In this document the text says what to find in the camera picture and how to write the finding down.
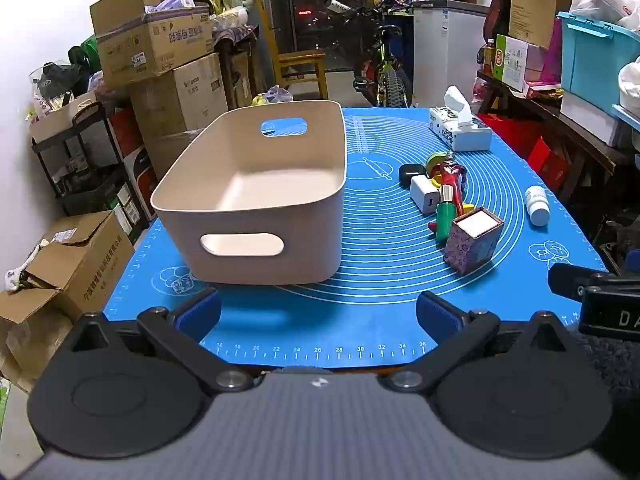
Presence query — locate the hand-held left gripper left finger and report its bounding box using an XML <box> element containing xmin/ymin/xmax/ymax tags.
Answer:
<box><xmin>70</xmin><ymin>287</ymin><xmax>255</xmax><ymax>395</ymax></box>

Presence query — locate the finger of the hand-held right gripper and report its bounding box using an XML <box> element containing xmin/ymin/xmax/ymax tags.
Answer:
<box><xmin>548</xmin><ymin>262</ymin><xmax>601</xmax><ymax>303</ymax></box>

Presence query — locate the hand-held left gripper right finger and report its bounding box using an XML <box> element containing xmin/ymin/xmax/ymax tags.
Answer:
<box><xmin>386</xmin><ymin>291</ymin><xmax>568</xmax><ymax>393</ymax></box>

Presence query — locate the patterned small square box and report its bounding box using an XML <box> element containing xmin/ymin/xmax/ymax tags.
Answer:
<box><xmin>443</xmin><ymin>206</ymin><xmax>504</xmax><ymax>276</ymax></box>

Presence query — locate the white pill bottle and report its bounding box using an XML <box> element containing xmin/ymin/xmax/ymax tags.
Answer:
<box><xmin>525</xmin><ymin>186</ymin><xmax>551</xmax><ymax>227</ymax></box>

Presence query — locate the green plastic toy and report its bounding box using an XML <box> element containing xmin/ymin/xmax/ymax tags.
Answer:
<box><xmin>428</xmin><ymin>200</ymin><xmax>468</xmax><ymax>245</ymax></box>

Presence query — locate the white charger cube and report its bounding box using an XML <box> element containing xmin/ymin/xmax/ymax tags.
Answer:
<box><xmin>410</xmin><ymin>175</ymin><xmax>443</xmax><ymax>216</ymax></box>

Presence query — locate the beige plastic storage bin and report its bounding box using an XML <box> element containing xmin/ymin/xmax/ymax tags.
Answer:
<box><xmin>150</xmin><ymin>100</ymin><xmax>348</xmax><ymax>283</ymax></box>

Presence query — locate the red silver action figure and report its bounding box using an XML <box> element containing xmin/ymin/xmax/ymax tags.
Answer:
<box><xmin>431</xmin><ymin>151</ymin><xmax>469</xmax><ymax>206</ymax></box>

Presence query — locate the black earbuds case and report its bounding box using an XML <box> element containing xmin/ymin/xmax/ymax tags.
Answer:
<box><xmin>398</xmin><ymin>163</ymin><xmax>426</xmax><ymax>187</ymax></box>

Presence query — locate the blue silicone baking mat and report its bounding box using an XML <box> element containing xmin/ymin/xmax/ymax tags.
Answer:
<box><xmin>102</xmin><ymin>106</ymin><xmax>610</xmax><ymax>368</ymax></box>

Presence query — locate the red gift box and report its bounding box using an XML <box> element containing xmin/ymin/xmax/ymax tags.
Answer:
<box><xmin>527</xmin><ymin>136</ymin><xmax>571</xmax><ymax>191</ymax></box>

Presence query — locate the cardboard box with white label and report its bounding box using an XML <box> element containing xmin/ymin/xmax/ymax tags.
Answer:
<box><xmin>25</xmin><ymin>210</ymin><xmax>136</xmax><ymax>321</ymax></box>

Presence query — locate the dark wooden side table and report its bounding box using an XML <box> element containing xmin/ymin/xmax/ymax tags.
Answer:
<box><xmin>477</xmin><ymin>70</ymin><xmax>631</xmax><ymax>221</ymax></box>

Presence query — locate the red white appliance box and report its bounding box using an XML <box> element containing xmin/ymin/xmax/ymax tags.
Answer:
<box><xmin>107</xmin><ymin>105</ymin><xmax>161</xmax><ymax>221</ymax></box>

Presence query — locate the black metal cart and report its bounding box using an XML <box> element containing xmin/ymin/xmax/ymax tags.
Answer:
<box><xmin>31</xmin><ymin>101</ymin><xmax>151</xmax><ymax>231</ymax></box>

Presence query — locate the red paper bag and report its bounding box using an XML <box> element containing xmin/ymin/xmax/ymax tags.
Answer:
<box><xmin>477</xmin><ymin>112</ymin><xmax>543</xmax><ymax>158</ymax></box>

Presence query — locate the plastic wrapped cardboard box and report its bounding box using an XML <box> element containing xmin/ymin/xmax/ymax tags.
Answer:
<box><xmin>142</xmin><ymin>130</ymin><xmax>206</xmax><ymax>181</ymax></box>

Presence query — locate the white tissue box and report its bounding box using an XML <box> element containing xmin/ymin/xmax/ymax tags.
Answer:
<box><xmin>428</xmin><ymin>85</ymin><xmax>493</xmax><ymax>153</ymax></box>

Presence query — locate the white spotted sock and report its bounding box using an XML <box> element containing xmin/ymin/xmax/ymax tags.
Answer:
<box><xmin>5</xmin><ymin>240</ymin><xmax>51</xmax><ymax>292</ymax></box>

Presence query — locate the pink flat box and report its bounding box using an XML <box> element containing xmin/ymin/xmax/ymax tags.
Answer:
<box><xmin>522</xmin><ymin>80</ymin><xmax>563</xmax><ymax>98</ymax></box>

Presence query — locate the white cloth bundle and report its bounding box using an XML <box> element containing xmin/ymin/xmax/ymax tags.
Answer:
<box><xmin>618</xmin><ymin>57</ymin><xmax>640</xmax><ymax>111</ymax></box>

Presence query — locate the light blue storage crate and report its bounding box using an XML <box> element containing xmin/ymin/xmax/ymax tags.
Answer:
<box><xmin>556</xmin><ymin>11</ymin><xmax>640</xmax><ymax>111</ymax></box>

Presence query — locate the large brown cardboard box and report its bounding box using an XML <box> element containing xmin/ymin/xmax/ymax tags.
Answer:
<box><xmin>131</xmin><ymin>52</ymin><xmax>230</xmax><ymax>138</ymax></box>

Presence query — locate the green white carton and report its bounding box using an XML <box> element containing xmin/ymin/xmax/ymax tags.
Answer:
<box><xmin>492</xmin><ymin>34</ymin><xmax>529</xmax><ymax>92</ymax></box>

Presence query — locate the black green bicycle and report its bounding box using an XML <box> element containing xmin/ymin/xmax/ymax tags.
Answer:
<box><xmin>325</xmin><ymin>0</ymin><xmax>416</xmax><ymax>108</ymax></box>

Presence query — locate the white chest freezer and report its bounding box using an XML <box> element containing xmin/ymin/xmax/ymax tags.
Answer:
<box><xmin>412</xmin><ymin>0</ymin><xmax>493</xmax><ymax>108</ymax></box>

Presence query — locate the black bag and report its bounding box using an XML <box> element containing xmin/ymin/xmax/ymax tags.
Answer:
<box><xmin>39</xmin><ymin>62</ymin><xmax>83</xmax><ymax>101</ymax></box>

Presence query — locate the wooden chair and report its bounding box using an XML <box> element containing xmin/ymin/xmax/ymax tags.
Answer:
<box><xmin>260</xmin><ymin>7</ymin><xmax>328</xmax><ymax>101</ymax></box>

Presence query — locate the open cardboard box with tape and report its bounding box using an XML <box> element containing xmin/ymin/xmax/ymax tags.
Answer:
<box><xmin>90</xmin><ymin>0</ymin><xmax>216</xmax><ymax>92</ymax></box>

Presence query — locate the brown paper bag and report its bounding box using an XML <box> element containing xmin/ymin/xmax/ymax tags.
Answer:
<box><xmin>509</xmin><ymin>0</ymin><xmax>573</xmax><ymax>48</ymax></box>

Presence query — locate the small cardboard box with handle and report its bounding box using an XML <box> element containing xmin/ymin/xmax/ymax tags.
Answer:
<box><xmin>29</xmin><ymin>91</ymin><xmax>101</xmax><ymax>143</ymax></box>

